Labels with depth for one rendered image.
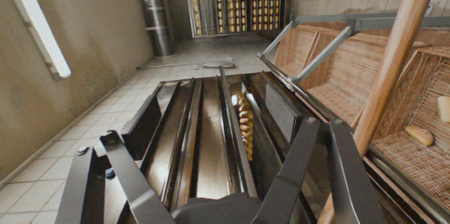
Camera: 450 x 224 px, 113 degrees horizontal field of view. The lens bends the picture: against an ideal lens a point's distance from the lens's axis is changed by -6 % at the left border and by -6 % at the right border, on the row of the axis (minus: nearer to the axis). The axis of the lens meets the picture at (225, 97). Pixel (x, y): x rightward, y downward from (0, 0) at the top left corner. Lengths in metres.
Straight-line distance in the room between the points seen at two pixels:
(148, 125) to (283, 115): 0.13
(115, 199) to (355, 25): 1.18
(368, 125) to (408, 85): 0.59
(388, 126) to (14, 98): 1.94
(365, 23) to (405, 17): 0.48
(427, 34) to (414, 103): 0.29
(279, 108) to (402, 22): 0.24
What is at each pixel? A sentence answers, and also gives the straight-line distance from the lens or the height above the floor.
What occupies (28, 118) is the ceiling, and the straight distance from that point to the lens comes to 1.47.
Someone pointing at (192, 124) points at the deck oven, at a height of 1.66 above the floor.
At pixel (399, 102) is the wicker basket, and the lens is 1.00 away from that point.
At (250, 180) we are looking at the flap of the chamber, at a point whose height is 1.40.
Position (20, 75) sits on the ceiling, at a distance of 1.47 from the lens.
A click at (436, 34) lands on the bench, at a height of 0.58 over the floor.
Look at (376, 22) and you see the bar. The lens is 0.86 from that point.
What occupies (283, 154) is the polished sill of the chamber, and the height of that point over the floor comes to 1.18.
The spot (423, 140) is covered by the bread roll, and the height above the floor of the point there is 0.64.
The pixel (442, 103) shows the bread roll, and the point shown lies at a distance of 0.98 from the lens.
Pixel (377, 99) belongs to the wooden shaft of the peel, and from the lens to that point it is 0.38.
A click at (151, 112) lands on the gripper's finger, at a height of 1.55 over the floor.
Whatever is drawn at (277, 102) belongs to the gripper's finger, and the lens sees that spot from 0.17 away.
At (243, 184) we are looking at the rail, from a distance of 0.60.
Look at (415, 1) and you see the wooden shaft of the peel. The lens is 0.35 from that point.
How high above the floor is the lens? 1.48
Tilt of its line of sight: 3 degrees down
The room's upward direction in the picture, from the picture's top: 96 degrees counter-clockwise
